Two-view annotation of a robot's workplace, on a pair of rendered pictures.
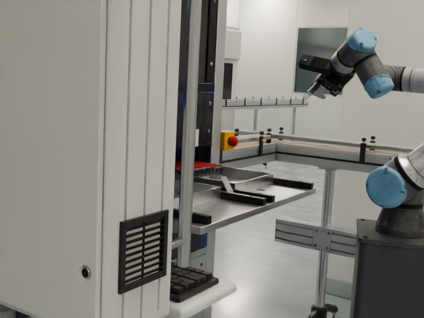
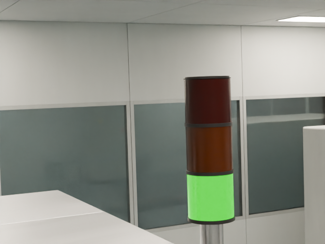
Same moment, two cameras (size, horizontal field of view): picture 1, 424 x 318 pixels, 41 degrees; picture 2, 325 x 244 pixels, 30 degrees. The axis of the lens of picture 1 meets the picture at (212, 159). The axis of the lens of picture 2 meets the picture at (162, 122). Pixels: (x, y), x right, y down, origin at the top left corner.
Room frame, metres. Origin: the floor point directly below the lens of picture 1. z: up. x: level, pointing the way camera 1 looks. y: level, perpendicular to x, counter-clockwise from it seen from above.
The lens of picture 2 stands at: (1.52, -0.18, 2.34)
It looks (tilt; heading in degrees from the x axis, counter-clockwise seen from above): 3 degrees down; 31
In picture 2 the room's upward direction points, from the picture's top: 2 degrees counter-clockwise
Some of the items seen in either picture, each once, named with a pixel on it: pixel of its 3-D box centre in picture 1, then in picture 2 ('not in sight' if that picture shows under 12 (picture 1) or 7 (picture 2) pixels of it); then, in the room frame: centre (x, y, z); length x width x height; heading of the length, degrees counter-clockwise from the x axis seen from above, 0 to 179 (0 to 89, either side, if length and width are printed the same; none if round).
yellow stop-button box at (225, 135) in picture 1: (222, 140); not in sight; (2.18, -0.04, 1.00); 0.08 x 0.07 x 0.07; 57
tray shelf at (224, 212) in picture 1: (200, 194); not in sight; (1.72, 0.03, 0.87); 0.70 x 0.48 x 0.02; 147
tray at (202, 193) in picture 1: (147, 190); not in sight; (1.62, 0.18, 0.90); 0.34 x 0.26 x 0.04; 57
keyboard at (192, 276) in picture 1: (125, 265); not in sight; (1.19, 0.18, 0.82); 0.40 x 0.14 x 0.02; 57
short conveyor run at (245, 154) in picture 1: (228, 149); not in sight; (2.50, -0.07, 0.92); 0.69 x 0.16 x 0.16; 147
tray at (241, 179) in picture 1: (211, 176); not in sight; (1.90, 0.00, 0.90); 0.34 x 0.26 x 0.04; 57
